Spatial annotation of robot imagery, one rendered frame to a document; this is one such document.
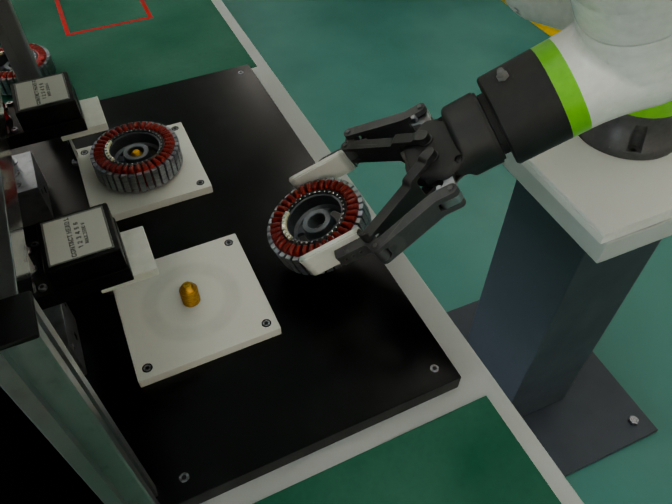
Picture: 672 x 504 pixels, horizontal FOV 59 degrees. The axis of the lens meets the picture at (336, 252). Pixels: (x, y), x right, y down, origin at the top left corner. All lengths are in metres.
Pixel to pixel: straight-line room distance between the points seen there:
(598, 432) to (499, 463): 0.93
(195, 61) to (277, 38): 1.62
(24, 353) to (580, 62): 0.47
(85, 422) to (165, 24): 0.92
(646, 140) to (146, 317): 0.68
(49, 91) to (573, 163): 0.67
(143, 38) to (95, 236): 0.68
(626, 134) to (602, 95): 0.34
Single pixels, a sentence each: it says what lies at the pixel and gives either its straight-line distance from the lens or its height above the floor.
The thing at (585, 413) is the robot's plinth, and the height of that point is 0.02.
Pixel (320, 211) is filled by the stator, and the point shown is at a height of 0.84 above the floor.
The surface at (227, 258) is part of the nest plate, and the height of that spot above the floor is 0.78.
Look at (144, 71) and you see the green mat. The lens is 1.09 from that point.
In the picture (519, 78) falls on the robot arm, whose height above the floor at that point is 1.01.
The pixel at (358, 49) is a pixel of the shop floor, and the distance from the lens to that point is 2.61.
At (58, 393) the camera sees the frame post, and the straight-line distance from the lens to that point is 0.37.
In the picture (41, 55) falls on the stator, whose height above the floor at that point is 0.79.
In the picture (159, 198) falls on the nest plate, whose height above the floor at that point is 0.78.
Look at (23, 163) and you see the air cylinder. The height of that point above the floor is 0.82.
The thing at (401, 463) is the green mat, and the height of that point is 0.75.
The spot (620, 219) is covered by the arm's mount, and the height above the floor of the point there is 0.77.
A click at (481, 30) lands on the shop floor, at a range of 2.81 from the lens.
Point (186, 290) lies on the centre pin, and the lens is 0.64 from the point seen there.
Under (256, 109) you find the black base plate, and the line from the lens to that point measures 0.92.
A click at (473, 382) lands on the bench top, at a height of 0.75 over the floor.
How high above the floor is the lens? 1.30
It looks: 49 degrees down
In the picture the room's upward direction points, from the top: straight up
